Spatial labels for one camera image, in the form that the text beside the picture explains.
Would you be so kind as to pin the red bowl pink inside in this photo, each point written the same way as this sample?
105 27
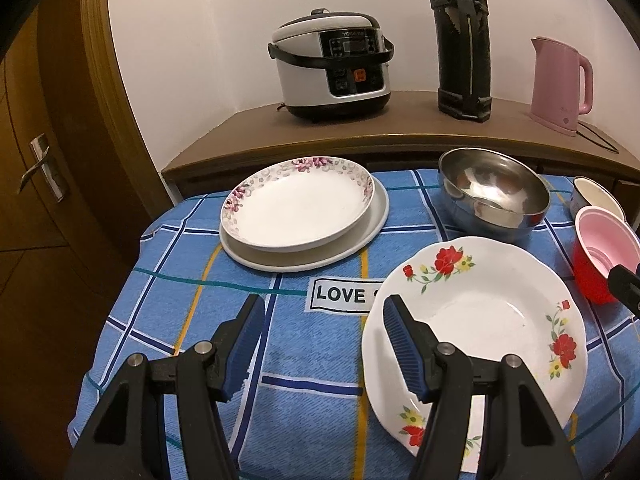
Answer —
600 240

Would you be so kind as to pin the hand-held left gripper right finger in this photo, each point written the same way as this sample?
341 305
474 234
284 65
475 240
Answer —
402 345

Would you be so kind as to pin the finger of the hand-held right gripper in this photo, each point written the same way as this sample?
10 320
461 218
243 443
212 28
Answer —
625 287

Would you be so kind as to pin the white enamel bowl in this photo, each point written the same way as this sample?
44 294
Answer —
592 194

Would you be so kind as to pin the purple flower white plate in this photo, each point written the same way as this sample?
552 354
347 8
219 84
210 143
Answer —
300 205

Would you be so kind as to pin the pink electric kettle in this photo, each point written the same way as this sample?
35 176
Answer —
552 85

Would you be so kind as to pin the blue checked tablecloth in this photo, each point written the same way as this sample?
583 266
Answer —
175 285

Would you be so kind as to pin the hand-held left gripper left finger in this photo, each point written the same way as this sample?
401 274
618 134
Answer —
245 345

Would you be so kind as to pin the stainless steel bowl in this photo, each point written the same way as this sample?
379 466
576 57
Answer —
495 185

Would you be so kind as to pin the wooden cabinet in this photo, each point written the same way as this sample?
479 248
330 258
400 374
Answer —
350 135

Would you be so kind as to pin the wooden door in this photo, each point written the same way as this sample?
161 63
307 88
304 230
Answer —
50 85

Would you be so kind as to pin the silver black rice cooker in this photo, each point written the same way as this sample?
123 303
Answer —
310 70

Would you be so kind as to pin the red flower white plate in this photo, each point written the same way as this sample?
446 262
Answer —
475 310

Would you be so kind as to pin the plain white plate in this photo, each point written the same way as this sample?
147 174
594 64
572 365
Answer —
300 261

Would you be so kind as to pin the tall black thermos flask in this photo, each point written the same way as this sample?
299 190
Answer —
462 50

